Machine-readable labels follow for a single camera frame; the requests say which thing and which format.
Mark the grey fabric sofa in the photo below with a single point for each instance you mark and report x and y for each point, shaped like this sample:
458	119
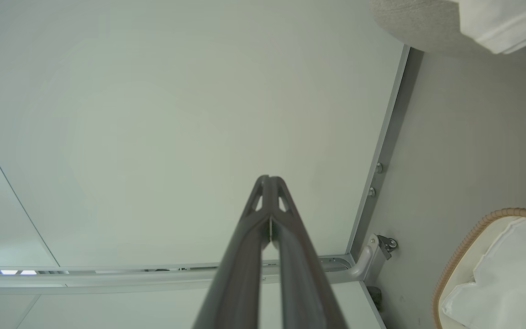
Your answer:
409	23

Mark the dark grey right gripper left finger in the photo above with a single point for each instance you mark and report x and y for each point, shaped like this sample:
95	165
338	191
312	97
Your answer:
240	274

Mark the grey partition corner post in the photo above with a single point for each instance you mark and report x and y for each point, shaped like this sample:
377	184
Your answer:
107	276

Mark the black caster wheel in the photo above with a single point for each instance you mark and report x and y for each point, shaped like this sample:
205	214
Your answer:
388	244

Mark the grey partition bottom rail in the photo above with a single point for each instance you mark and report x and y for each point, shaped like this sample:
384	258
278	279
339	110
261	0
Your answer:
386	137

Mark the grey curved partition foot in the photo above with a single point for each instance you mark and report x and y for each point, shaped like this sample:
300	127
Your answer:
365	265

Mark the wicker laundry basket white liner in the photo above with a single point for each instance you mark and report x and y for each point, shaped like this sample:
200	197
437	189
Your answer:
466	269

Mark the grey rail bolt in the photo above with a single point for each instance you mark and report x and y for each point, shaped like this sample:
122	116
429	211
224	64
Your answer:
378	168
371	192

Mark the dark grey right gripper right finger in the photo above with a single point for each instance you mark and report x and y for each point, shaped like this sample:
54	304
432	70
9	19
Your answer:
302	283

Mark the small black floor glide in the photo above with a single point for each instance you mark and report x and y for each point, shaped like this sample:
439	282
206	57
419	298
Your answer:
375	298

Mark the white garment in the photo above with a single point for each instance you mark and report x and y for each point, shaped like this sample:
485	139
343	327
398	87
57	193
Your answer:
509	283
509	23

